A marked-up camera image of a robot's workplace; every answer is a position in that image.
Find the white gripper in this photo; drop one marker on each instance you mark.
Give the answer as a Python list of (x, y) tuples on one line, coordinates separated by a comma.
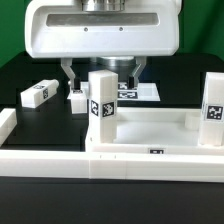
[(68, 29)]

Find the white desk top tray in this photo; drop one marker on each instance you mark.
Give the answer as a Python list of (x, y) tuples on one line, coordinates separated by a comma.
[(156, 131)]

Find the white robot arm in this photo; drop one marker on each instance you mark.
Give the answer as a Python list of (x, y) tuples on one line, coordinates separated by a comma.
[(113, 63)]

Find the marker sheet with tags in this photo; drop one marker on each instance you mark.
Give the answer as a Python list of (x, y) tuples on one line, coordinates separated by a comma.
[(142, 92)]

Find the white U-shaped fence frame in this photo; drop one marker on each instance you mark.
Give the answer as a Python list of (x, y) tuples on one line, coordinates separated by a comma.
[(99, 165)]

